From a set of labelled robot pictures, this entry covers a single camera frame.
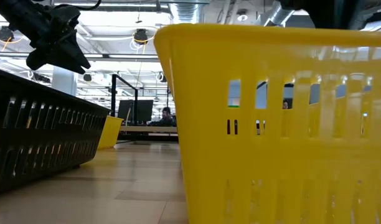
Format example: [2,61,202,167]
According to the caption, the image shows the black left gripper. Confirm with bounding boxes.
[25,5,92,75]

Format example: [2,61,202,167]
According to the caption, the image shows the yellow plastic basket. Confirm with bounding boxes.
[153,23,381,224]
[98,115,125,150]

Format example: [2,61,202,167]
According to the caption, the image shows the black plastic basket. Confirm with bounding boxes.
[0,67,111,195]

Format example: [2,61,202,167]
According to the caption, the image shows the white square pillar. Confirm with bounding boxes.
[52,66,78,96]

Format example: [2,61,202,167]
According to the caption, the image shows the long ceiling light bar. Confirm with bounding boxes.
[0,52,160,62]

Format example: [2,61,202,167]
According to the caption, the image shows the black computer monitor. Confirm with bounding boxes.
[117,99,154,124]

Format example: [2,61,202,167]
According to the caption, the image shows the black hanging cable reel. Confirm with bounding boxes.
[0,26,14,43]
[133,28,149,45]

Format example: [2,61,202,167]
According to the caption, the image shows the wooden shelf with black frame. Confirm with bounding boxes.
[111,73,179,144]

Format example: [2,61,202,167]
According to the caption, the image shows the black aluminium table frame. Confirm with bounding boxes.
[114,133,179,143]

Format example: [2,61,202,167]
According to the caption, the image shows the silver ribbed ventilation duct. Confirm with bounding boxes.
[169,2,207,25]

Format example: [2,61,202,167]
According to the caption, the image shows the silver smooth ventilation duct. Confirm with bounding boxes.
[255,4,296,26]

